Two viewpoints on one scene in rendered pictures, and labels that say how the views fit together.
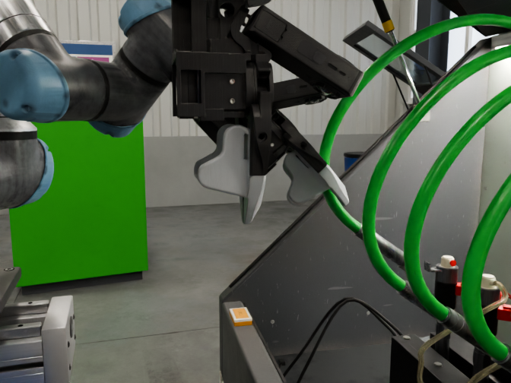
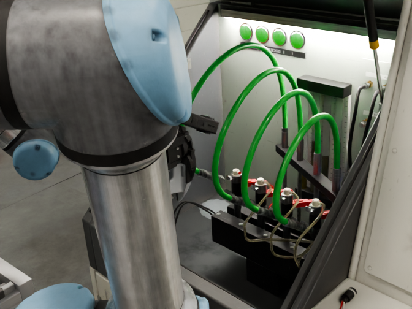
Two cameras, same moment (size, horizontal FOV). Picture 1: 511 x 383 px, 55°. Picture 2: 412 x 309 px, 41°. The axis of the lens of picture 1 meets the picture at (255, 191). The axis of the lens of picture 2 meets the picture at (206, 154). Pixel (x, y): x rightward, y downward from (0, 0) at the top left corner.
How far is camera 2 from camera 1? 0.75 m
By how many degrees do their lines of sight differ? 34
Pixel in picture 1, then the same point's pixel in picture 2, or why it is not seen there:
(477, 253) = (277, 192)
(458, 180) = (210, 99)
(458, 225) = not seen: hidden behind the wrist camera
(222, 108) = (175, 160)
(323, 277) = not seen: hidden behind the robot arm
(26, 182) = not seen: outside the picture
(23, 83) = (48, 162)
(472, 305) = (277, 210)
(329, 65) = (208, 125)
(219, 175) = (173, 187)
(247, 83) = (184, 148)
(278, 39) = (190, 122)
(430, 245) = (200, 144)
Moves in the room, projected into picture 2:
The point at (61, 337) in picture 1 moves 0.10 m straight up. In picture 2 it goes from (30, 285) to (21, 247)
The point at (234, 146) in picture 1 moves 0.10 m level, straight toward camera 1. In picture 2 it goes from (178, 173) to (208, 192)
